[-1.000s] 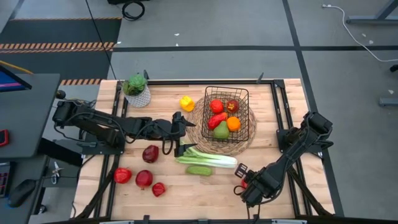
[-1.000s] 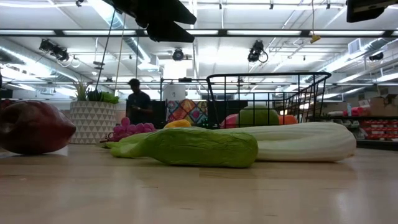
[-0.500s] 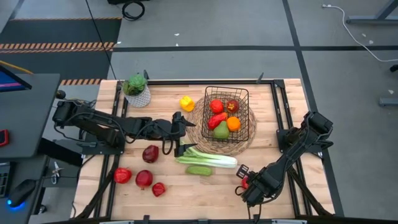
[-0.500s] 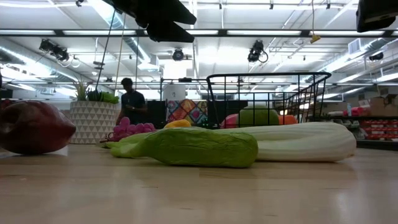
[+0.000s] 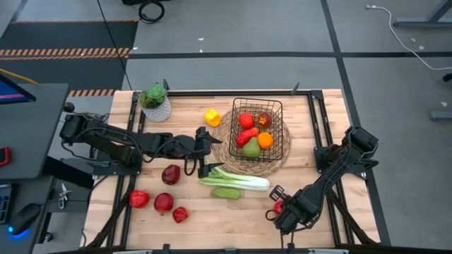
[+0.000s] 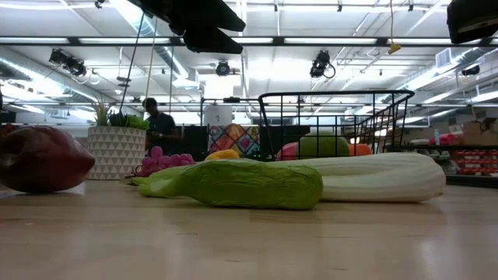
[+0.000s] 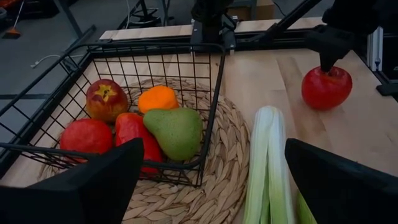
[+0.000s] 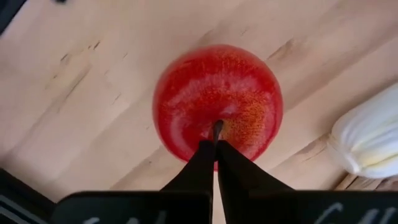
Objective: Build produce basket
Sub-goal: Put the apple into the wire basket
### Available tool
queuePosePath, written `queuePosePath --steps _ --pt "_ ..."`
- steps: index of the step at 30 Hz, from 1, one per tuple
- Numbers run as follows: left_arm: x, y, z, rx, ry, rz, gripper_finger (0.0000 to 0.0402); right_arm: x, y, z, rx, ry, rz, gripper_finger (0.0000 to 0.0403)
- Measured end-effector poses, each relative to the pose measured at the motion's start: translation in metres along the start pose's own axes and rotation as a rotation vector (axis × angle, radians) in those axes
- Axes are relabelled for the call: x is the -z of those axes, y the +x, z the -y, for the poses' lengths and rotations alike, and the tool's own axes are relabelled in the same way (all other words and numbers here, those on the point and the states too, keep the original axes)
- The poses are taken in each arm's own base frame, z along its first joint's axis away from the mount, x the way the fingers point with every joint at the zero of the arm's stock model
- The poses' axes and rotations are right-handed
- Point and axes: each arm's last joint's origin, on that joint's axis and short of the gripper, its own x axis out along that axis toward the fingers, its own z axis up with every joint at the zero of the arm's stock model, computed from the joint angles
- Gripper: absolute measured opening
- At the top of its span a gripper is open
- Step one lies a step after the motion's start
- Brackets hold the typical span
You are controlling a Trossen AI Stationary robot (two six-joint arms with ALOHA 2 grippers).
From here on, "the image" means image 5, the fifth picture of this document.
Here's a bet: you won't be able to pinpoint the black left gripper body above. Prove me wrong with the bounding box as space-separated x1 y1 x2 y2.
169 126 213 179

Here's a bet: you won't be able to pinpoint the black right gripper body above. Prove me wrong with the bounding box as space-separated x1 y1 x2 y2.
280 195 307 222

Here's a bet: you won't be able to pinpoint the yellow bell pepper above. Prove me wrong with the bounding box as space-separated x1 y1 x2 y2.
203 108 222 128

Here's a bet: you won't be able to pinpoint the green cucumber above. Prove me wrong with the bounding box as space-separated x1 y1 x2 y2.
210 188 242 201

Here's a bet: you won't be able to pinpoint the long red orange pepper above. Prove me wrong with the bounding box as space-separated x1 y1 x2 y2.
235 126 260 148

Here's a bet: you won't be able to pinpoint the green pear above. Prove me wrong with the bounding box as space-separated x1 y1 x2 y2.
242 136 262 159

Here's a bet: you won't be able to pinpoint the orange fruit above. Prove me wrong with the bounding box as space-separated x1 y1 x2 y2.
256 131 275 150

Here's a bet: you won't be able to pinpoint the red yellow streaked apple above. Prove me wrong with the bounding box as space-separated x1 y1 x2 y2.
256 112 273 129

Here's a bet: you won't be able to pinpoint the large red tomato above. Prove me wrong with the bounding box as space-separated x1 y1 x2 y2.
129 189 150 210

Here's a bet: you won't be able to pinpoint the celery stalk bunch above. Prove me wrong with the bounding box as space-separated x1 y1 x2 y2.
199 160 271 193

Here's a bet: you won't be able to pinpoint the round woven placemat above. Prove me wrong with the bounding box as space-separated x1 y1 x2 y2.
210 107 292 178

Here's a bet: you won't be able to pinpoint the potted plant in patterned pot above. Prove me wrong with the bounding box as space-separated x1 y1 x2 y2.
138 83 173 123

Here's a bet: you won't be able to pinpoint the small red bell pepper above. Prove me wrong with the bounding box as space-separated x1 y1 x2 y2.
172 206 189 224

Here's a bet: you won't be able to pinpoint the white clips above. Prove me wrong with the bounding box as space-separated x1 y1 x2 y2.
57 182 74 210

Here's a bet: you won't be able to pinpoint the black desk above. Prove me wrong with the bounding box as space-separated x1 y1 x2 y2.
0 83 70 181

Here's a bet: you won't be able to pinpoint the grey metal stand foot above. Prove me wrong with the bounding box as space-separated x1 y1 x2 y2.
429 110 452 123
392 0 452 29

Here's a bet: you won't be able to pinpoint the black computer mouse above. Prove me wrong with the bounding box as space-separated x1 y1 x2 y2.
8 202 42 236

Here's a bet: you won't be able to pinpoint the computer monitor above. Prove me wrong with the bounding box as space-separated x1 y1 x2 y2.
0 73 37 106

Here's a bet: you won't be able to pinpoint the red phone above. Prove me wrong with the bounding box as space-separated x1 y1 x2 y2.
0 146 11 167

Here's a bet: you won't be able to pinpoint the keyboard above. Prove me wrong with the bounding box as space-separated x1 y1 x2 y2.
0 183 12 225

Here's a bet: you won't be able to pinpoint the black aluminium table frame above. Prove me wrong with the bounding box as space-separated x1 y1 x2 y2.
105 89 381 250

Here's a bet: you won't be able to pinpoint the black wire basket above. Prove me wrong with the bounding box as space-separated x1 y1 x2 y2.
228 97 285 163

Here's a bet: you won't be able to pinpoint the thin black hanging cable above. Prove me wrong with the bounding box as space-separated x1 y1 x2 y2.
96 0 134 92

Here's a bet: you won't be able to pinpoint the coiled black cable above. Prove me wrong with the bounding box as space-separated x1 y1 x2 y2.
137 0 166 25

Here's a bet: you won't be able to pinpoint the yellow cable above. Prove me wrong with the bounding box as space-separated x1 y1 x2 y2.
0 68 39 85

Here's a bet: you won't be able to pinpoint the white cable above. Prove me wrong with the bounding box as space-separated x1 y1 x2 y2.
365 4 452 71

